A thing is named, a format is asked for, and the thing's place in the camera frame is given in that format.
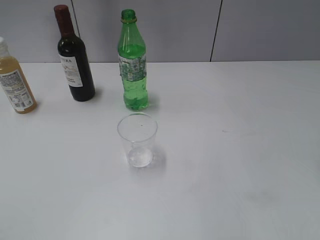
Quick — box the yellow juice bottle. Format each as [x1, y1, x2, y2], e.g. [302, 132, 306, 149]
[0, 37, 37, 114]

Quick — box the transparent plastic cup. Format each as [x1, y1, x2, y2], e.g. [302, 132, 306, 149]
[117, 112, 158, 168]

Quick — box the dark red wine bottle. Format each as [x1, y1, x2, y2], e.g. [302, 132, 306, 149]
[54, 4, 95, 102]

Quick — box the green sprite bottle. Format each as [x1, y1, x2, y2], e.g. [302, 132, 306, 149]
[117, 9, 148, 111]

